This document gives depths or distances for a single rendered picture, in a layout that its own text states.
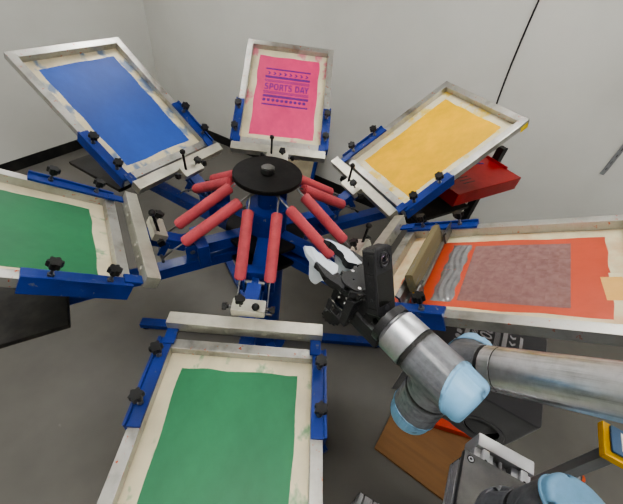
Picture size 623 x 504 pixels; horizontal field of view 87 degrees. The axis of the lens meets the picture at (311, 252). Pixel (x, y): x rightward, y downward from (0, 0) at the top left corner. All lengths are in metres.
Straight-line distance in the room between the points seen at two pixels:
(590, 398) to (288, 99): 2.18
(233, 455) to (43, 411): 1.58
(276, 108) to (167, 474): 1.99
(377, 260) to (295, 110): 1.92
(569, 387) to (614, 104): 2.73
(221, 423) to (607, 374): 0.99
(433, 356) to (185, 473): 0.86
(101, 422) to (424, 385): 2.08
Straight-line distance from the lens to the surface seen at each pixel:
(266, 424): 1.20
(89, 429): 2.41
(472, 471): 0.97
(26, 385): 2.69
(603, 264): 1.34
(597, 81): 3.13
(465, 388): 0.51
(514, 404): 1.52
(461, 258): 1.40
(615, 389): 0.56
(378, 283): 0.52
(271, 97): 2.41
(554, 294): 1.22
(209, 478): 1.17
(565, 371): 0.58
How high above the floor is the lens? 2.09
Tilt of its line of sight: 43 degrees down
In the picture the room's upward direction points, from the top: 9 degrees clockwise
